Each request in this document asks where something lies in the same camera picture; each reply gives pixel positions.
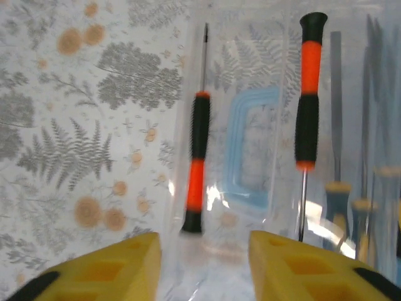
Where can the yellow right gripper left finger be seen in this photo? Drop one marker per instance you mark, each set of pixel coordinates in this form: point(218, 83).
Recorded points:
point(103, 276)

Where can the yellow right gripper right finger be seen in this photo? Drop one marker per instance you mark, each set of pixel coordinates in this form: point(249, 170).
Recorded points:
point(307, 272)

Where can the orange black precision screwdriver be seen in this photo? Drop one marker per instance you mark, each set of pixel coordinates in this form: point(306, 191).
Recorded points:
point(308, 125)
point(200, 125)

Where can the clear tool box lid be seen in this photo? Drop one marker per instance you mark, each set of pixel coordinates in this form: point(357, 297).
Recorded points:
point(260, 37)

